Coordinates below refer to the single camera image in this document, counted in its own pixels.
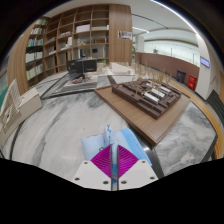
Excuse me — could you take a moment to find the curved wooden slatted bench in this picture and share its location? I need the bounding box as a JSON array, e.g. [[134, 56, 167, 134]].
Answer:
[[169, 78, 224, 160]]

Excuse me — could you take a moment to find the dark grey bin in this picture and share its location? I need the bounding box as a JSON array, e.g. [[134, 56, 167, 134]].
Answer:
[[176, 69, 187, 84]]

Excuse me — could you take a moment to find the brown architectural model on board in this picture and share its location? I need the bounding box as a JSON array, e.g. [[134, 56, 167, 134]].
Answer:
[[94, 73, 192, 148]]

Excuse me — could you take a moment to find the black architectural model grey base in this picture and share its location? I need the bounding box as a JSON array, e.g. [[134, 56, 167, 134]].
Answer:
[[41, 58, 102, 100]]

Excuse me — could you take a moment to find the wooden cube shelf unit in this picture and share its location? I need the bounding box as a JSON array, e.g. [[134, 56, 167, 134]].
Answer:
[[43, 3, 111, 76]]

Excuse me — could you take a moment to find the white architectural model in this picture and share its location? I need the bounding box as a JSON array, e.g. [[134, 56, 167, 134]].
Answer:
[[0, 78, 44, 146]]

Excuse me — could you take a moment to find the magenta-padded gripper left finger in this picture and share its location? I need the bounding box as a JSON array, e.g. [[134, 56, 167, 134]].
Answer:
[[71, 144, 113, 192]]

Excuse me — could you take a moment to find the wall poster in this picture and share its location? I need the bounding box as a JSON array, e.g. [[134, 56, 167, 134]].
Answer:
[[117, 29, 134, 41]]

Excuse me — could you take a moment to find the red bin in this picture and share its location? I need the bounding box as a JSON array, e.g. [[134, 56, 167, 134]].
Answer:
[[187, 74, 198, 91]]

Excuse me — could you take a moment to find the wall screen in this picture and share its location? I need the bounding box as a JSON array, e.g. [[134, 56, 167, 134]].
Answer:
[[199, 55, 211, 69]]

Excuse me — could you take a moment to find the dark bookshelf with books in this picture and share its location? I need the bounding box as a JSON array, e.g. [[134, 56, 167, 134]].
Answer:
[[24, 18, 50, 83]]

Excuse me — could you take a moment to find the light blue printed towel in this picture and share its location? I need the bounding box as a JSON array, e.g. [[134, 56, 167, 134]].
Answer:
[[80, 124, 153, 188]]

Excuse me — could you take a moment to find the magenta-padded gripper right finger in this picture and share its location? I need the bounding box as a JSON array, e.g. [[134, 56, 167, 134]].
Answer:
[[116, 143, 159, 192]]

